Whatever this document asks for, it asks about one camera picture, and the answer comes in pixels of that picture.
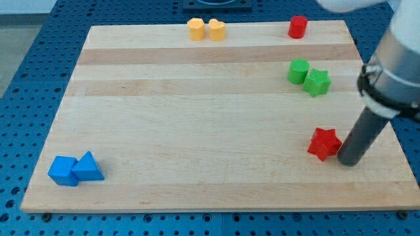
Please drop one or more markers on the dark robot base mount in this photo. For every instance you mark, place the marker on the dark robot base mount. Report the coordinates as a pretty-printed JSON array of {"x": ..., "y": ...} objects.
[{"x": 189, "y": 5}]

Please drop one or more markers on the blue triangle block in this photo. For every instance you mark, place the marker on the blue triangle block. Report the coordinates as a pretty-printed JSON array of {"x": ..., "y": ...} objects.
[{"x": 87, "y": 169}]

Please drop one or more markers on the red star block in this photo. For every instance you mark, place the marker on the red star block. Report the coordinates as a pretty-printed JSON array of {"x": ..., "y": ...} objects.
[{"x": 324, "y": 143}]

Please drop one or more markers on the green star block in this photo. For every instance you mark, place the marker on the green star block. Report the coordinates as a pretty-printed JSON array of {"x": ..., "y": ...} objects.
[{"x": 317, "y": 82}]

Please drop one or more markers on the yellow heart block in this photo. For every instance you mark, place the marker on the yellow heart block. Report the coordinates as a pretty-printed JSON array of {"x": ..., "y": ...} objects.
[{"x": 217, "y": 30}]

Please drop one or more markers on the yellow hexagon block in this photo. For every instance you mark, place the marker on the yellow hexagon block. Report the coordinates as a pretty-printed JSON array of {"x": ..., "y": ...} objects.
[{"x": 196, "y": 28}]

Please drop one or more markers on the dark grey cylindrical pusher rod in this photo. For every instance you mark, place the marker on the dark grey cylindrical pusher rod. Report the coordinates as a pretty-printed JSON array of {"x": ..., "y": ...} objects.
[{"x": 364, "y": 132}]

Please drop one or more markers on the red cylinder block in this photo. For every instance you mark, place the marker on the red cylinder block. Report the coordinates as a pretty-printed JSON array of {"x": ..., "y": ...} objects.
[{"x": 297, "y": 27}]

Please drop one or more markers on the blue cube block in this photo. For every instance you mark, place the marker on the blue cube block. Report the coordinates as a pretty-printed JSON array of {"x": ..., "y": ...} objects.
[{"x": 61, "y": 171}]

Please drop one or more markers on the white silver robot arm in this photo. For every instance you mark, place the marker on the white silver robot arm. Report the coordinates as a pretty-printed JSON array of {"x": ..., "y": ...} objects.
[{"x": 388, "y": 83}]

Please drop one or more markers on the light wooden board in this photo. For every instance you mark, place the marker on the light wooden board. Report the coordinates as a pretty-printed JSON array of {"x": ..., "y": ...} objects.
[{"x": 178, "y": 125}]

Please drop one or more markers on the green cylinder block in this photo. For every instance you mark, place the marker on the green cylinder block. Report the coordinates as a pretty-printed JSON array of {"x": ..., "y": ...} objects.
[{"x": 298, "y": 70}]

